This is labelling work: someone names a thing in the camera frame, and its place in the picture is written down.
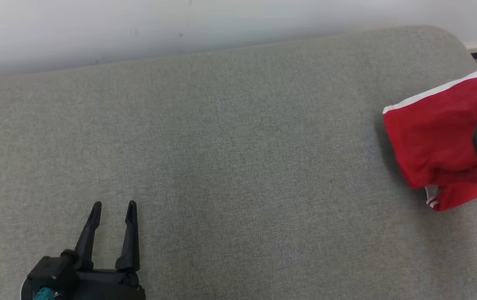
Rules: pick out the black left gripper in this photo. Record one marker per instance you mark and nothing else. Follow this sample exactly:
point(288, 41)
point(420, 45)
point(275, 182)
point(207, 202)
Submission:
point(105, 287)

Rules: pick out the red shorts with white stripe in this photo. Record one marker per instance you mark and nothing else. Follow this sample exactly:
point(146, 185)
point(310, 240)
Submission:
point(434, 133)

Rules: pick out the red white-trimmed basketball jersey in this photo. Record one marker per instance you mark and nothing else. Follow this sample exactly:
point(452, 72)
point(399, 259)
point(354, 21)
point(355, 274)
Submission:
point(459, 196)

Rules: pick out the grey fabric sofa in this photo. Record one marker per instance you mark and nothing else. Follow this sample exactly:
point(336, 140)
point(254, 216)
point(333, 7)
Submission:
point(242, 146)

